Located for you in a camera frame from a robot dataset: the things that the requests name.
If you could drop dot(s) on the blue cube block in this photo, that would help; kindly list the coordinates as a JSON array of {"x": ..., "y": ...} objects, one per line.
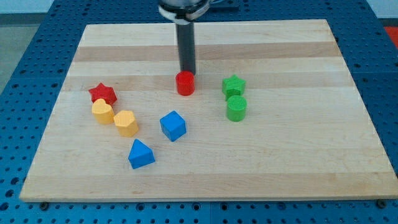
[{"x": 173, "y": 126}]

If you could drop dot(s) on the blue triangle block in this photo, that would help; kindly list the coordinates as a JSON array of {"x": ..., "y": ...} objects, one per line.
[{"x": 140, "y": 155}]

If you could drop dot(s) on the red cylinder block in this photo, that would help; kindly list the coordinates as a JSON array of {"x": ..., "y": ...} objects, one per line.
[{"x": 185, "y": 82}]

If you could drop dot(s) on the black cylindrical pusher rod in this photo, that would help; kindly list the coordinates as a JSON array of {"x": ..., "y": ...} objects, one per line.
[{"x": 186, "y": 47}]

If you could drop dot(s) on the light wooden board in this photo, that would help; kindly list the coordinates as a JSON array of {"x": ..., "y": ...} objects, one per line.
[{"x": 306, "y": 135}]

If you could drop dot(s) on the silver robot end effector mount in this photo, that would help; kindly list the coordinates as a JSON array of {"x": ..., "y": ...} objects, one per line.
[{"x": 183, "y": 12}]

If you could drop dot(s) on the green cylinder block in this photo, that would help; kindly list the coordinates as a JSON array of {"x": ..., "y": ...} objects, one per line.
[{"x": 236, "y": 108}]

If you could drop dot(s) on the yellow heart block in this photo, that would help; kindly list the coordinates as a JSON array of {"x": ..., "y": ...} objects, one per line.
[{"x": 102, "y": 112}]

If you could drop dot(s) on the green star block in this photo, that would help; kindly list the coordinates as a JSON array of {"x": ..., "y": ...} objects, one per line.
[{"x": 233, "y": 86}]

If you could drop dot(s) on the yellow pentagon block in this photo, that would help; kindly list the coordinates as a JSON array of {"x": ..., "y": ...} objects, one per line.
[{"x": 126, "y": 123}]

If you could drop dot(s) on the red star block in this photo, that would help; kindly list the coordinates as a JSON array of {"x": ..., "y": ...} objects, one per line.
[{"x": 106, "y": 93}]

